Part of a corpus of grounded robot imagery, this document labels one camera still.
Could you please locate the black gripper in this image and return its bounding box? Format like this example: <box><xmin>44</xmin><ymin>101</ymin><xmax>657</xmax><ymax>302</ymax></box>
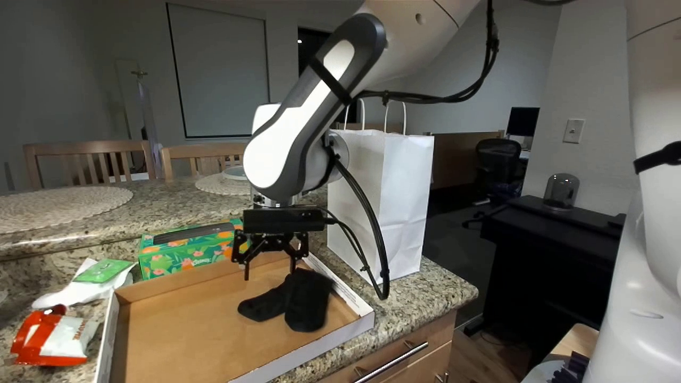
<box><xmin>232</xmin><ymin>230</ymin><xmax>312</xmax><ymax>283</ymax></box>

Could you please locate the green floral tissue box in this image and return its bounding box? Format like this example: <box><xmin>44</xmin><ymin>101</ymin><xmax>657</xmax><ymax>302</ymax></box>
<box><xmin>136</xmin><ymin>217</ymin><xmax>253</xmax><ymax>281</ymax></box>

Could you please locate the round woven placemat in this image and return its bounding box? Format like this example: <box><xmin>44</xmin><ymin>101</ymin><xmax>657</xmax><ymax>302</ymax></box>
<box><xmin>0</xmin><ymin>184</ymin><xmax>136</xmax><ymax>238</ymax></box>
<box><xmin>191</xmin><ymin>169</ymin><xmax>261</xmax><ymax>198</ymax></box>

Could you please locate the clear glass plate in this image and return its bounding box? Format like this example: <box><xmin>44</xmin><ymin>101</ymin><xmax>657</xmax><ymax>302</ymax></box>
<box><xmin>218</xmin><ymin>162</ymin><xmax>251</xmax><ymax>184</ymax></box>

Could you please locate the flat cardboard box tray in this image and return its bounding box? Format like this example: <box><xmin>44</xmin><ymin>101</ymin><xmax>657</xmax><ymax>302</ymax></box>
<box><xmin>94</xmin><ymin>243</ymin><xmax>376</xmax><ymax>383</ymax></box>

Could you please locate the wooden dining chair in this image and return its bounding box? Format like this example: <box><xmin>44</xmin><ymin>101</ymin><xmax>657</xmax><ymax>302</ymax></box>
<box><xmin>156</xmin><ymin>140</ymin><xmax>251</xmax><ymax>182</ymax></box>
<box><xmin>20</xmin><ymin>137</ymin><xmax>157</xmax><ymax>192</ymax></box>

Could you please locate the wooden base cabinet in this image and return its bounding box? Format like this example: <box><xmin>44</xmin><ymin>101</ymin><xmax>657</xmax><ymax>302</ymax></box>
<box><xmin>317</xmin><ymin>310</ymin><xmax>460</xmax><ymax>383</ymax></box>

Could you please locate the white projection screen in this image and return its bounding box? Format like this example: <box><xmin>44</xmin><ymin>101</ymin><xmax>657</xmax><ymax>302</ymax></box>
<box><xmin>163</xmin><ymin>2</ymin><xmax>275</xmax><ymax>140</ymax></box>

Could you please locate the white wipes packet green label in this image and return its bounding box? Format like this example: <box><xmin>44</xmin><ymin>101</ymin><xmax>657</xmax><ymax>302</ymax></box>
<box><xmin>30</xmin><ymin>258</ymin><xmax>137</xmax><ymax>312</ymax></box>

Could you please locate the orange and white packet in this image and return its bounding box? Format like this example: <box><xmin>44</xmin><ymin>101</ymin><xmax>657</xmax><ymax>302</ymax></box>
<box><xmin>9</xmin><ymin>303</ymin><xmax>101</xmax><ymax>369</ymax></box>

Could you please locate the black office chair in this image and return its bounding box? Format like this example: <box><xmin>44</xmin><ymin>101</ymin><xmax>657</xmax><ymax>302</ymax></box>
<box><xmin>464</xmin><ymin>136</ymin><xmax>528</xmax><ymax>230</ymax></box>

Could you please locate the black desk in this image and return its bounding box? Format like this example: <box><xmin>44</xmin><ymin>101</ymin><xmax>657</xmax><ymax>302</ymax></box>
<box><xmin>478</xmin><ymin>193</ymin><xmax>630</xmax><ymax>358</ymax></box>

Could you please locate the dark computer monitor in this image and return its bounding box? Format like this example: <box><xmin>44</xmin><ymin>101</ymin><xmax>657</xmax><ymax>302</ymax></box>
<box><xmin>506</xmin><ymin>103</ymin><xmax>542</xmax><ymax>140</ymax></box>

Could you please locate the grey glass jar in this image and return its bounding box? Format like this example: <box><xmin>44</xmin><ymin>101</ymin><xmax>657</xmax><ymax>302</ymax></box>
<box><xmin>542</xmin><ymin>169</ymin><xmax>580</xmax><ymax>208</ymax></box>

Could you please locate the light wooden board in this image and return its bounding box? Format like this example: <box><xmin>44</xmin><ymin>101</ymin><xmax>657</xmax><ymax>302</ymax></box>
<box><xmin>548</xmin><ymin>324</ymin><xmax>601</xmax><ymax>360</ymax></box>

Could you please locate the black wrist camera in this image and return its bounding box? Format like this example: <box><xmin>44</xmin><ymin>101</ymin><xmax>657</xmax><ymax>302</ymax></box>
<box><xmin>243</xmin><ymin>207</ymin><xmax>327</xmax><ymax>236</ymax></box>

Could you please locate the white paper bag with handles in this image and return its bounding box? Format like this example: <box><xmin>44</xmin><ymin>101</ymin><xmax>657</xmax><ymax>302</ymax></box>
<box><xmin>325</xmin><ymin>98</ymin><xmax>435</xmax><ymax>285</ymax></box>

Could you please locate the metal drawer handle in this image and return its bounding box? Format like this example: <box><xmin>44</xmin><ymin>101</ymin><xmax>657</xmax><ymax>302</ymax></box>
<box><xmin>352</xmin><ymin>337</ymin><xmax>431</xmax><ymax>383</ymax></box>

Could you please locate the white light switch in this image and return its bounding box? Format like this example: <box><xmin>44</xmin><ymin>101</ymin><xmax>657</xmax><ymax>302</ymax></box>
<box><xmin>562</xmin><ymin>117</ymin><xmax>584</xmax><ymax>147</ymax></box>

